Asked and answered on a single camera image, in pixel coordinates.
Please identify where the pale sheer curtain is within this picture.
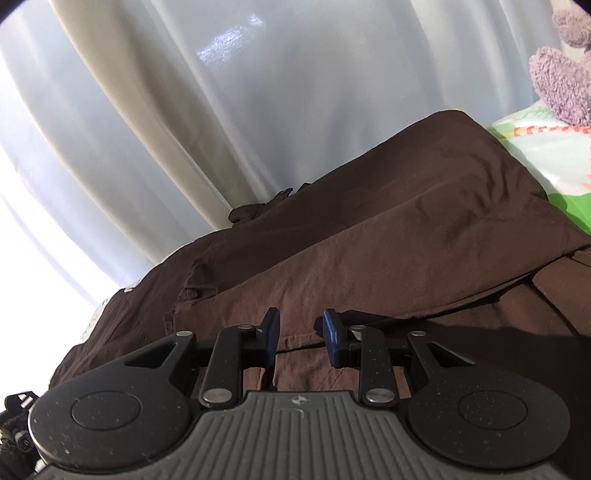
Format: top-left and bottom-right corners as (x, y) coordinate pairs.
(0, 0), (564, 352)

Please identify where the printed bed sheet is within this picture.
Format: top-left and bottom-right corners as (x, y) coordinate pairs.
(489, 102), (591, 232)

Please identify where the dark brown garment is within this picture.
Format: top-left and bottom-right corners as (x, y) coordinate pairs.
(48, 109), (591, 467)

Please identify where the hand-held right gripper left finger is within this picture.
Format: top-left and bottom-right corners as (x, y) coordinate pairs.
(113, 307), (281, 409)

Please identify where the purple teddy bear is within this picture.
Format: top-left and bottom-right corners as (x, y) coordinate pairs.
(529, 7), (591, 126)

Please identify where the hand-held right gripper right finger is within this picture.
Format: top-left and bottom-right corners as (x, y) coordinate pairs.
(323, 308), (477, 409)

